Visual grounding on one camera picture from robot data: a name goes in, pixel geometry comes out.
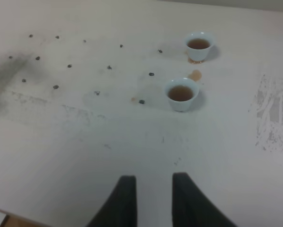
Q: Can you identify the far pale blue teacup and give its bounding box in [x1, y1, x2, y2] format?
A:
[185, 32, 214, 61]

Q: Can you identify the pale blue teacup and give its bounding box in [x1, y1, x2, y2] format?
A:
[165, 78, 200, 112]
[185, 32, 214, 61]

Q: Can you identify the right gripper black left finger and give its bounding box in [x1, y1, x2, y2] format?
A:
[87, 175, 137, 227]

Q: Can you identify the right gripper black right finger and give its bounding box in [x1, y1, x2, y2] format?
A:
[172, 173, 235, 227]

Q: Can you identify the near pale blue teacup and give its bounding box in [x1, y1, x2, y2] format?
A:
[165, 78, 200, 112]

